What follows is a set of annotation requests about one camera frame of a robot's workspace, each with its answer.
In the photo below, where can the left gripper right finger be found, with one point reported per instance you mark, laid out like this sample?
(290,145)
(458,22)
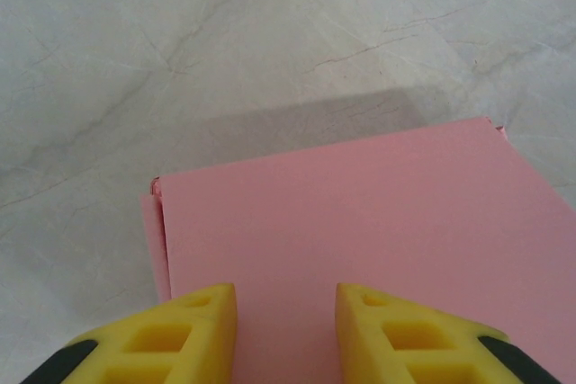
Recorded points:
(373,343)

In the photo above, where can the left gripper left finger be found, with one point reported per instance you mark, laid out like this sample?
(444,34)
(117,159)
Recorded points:
(202,343)

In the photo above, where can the pink paper box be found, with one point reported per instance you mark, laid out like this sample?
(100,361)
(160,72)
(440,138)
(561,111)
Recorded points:
(360,213)

